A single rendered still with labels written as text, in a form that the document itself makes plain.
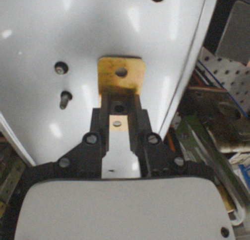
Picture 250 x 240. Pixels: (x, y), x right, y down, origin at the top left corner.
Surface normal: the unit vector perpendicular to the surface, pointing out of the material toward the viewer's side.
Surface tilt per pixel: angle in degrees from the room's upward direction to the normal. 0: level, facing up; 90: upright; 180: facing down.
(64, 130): 0
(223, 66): 0
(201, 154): 78
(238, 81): 0
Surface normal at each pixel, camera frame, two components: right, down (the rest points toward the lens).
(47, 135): 0.07, 0.70
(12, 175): 0.98, 0.17
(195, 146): -0.96, 0.13
